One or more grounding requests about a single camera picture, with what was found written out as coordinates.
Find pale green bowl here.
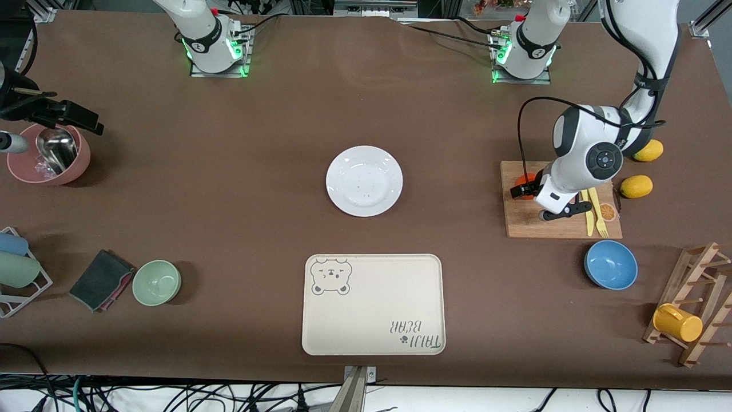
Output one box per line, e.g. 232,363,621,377
132,260,182,307

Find dark grey folded cloth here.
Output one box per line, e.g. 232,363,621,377
69,249,136,313

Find wooden mug rack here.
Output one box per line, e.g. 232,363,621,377
642,241,732,368

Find yellow lemon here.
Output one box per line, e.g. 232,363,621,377
633,140,665,163
620,175,654,199

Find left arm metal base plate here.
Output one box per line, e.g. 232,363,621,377
491,29,552,85

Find yellow mug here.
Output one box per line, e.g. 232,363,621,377
653,303,703,343

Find orange fruit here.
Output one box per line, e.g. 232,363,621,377
515,173,539,200

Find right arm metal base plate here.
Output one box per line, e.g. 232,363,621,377
190,26,252,78

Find light blue cup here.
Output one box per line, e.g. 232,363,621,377
0,232,29,257

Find white round plate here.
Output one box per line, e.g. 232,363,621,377
326,145,404,217

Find black cable bundle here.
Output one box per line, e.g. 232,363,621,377
0,342,732,412

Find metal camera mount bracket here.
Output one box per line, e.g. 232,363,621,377
342,365,377,412

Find steel scoop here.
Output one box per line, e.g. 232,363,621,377
35,127,79,175

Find pale green cup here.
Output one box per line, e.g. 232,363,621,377
0,252,42,289

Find pink bowl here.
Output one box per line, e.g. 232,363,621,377
7,121,92,187

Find pink folded cloth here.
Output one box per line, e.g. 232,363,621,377
100,269,137,313

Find black base power cable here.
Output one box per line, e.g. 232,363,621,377
395,17,505,53
226,10,284,43

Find white wire cup rack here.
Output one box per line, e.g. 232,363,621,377
0,227,54,319

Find yellow plastic fork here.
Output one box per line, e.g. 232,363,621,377
588,186,609,238

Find blue bowl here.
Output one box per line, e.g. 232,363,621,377
584,240,639,291

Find cream bear print tray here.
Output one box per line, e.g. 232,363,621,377
301,253,446,356

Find aluminium frame profile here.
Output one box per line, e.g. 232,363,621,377
23,0,58,23
689,0,732,38

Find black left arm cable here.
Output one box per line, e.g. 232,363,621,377
517,0,669,185

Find bamboo cutting board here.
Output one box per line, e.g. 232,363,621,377
500,161,623,239

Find yellow plastic knife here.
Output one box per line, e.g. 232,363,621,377
578,189,595,237

